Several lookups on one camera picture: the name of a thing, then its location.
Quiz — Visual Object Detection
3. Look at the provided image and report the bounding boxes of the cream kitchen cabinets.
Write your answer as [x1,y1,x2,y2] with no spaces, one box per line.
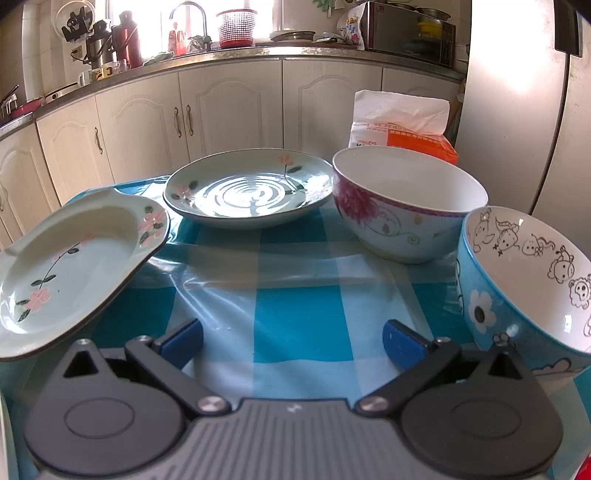
[0,58,467,252]

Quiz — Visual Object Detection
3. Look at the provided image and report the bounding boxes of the black microwave oven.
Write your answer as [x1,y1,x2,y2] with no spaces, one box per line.
[360,1,457,69]

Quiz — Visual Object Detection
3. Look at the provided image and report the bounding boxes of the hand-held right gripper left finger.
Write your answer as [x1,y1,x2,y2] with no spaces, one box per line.
[60,318,232,420]

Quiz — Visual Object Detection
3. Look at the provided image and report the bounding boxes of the blue white checkered tablecloth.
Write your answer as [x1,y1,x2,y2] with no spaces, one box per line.
[0,173,591,480]

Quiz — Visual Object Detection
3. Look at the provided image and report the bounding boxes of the white bowl pink flower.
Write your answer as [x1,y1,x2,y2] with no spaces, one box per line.
[332,147,489,265]

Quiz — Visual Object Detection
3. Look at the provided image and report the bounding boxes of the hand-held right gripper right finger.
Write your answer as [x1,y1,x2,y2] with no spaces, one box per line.
[355,319,536,420]

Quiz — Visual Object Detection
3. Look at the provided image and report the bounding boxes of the orange white tissue pack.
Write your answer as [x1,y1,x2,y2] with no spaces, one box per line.
[348,90,459,167]

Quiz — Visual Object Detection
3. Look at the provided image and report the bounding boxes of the grey kitchen countertop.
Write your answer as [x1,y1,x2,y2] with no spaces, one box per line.
[0,44,468,137]

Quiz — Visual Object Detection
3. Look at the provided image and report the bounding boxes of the printed plastic bag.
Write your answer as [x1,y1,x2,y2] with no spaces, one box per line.
[338,6,370,48]

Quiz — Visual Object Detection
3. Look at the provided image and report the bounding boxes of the metal basin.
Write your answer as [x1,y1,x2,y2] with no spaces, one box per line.
[270,30,317,44]

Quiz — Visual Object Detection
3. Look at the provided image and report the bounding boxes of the scalloped green floral plate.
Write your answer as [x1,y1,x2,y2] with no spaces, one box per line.
[0,187,171,361]

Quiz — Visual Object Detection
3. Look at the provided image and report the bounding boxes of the round green floral plate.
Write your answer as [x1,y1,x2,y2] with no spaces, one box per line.
[163,148,334,230]

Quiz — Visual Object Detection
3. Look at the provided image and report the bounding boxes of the chrome kitchen faucet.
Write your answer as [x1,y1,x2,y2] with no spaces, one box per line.
[168,1,213,52]

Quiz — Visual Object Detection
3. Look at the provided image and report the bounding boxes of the beige cartoon animal plate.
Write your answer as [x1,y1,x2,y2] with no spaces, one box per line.
[455,206,591,377]

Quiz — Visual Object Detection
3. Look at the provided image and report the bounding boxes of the red thermos flask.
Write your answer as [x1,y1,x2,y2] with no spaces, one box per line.
[112,11,144,70]

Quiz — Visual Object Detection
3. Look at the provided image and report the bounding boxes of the silver refrigerator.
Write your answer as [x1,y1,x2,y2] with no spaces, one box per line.
[455,0,591,257]

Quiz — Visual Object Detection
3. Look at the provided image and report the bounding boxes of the red plastic basket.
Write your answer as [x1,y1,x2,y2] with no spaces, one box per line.
[216,9,258,49]

